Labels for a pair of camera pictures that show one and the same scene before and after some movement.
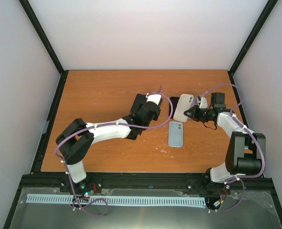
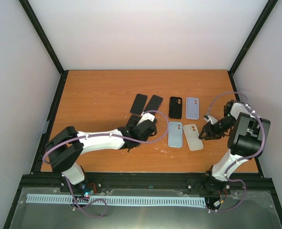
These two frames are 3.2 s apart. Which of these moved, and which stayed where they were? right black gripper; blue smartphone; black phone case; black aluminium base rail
Moved: right black gripper
Stayed: blue smartphone; black phone case; black aluminium base rail
